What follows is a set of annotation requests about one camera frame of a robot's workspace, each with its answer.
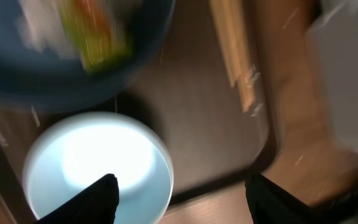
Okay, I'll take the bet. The grey dishwasher rack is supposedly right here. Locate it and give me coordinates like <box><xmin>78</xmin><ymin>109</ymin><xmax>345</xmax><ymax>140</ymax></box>
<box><xmin>306</xmin><ymin>1</ymin><xmax>358</xmax><ymax>153</ymax></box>

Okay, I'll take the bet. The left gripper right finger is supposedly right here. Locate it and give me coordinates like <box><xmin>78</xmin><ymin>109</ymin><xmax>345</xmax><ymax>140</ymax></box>
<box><xmin>245</xmin><ymin>174</ymin><xmax>333</xmax><ymax>224</ymax></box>

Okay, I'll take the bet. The light blue bowl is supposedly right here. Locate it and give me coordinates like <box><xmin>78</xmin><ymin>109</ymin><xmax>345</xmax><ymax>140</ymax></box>
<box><xmin>22</xmin><ymin>112</ymin><xmax>174</xmax><ymax>223</ymax></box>

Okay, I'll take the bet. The dark blue plate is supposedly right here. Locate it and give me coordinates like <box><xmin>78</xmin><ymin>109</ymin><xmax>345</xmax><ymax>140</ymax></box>
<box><xmin>0</xmin><ymin>0</ymin><xmax>175</xmax><ymax>113</ymax></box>

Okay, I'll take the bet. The white tissue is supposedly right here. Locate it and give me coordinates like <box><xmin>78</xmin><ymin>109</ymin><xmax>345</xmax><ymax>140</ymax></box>
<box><xmin>16</xmin><ymin>0</ymin><xmax>78</xmax><ymax>60</ymax></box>

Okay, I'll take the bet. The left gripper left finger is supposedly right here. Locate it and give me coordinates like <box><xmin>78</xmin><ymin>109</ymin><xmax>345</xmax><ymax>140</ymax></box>
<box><xmin>37</xmin><ymin>174</ymin><xmax>119</xmax><ymax>224</ymax></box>

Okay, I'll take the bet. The dark brown serving tray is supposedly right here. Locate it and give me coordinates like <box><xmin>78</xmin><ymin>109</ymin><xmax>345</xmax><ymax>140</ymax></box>
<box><xmin>0</xmin><ymin>1</ymin><xmax>278</xmax><ymax>223</ymax></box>

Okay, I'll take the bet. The yellow green snack wrapper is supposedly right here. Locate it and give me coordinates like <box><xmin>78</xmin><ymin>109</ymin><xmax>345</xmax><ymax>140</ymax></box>
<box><xmin>58</xmin><ymin>0</ymin><xmax>132</xmax><ymax>73</ymax></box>

